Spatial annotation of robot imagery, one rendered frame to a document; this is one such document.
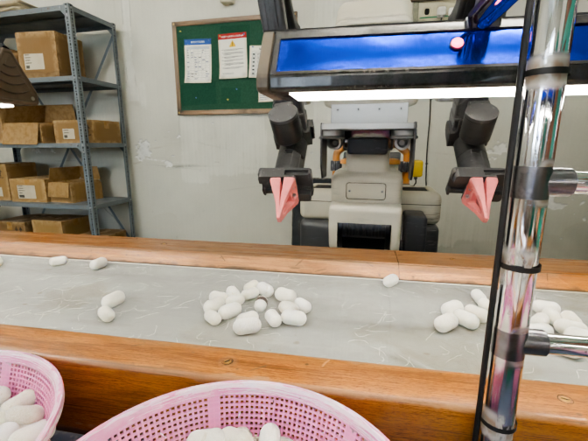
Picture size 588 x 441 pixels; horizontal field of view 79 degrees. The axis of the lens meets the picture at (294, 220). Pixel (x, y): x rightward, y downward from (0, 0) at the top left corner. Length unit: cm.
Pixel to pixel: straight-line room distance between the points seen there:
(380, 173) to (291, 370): 85
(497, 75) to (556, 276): 45
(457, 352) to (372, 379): 15
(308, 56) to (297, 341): 34
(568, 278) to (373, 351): 43
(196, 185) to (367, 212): 199
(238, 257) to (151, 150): 241
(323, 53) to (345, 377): 33
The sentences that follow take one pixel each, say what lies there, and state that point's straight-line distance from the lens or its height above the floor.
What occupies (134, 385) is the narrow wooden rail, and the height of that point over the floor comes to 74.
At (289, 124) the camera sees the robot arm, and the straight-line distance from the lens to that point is 68.
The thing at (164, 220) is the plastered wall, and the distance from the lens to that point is 311.
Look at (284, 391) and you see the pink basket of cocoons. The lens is 36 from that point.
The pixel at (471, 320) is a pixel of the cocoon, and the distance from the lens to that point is 55.
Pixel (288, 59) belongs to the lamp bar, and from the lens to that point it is 42.
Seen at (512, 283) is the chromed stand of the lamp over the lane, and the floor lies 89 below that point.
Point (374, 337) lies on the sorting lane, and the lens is 50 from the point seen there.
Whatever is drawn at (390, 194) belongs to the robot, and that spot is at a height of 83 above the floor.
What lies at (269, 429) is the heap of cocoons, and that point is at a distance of 36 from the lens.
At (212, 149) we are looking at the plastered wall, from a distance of 282.
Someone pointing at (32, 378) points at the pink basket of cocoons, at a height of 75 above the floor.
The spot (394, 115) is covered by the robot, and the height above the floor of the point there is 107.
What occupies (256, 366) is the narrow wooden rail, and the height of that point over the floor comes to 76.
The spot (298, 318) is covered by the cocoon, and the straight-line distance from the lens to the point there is 50.
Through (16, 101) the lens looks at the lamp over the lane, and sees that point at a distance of 64.
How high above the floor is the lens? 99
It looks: 12 degrees down
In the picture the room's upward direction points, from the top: straight up
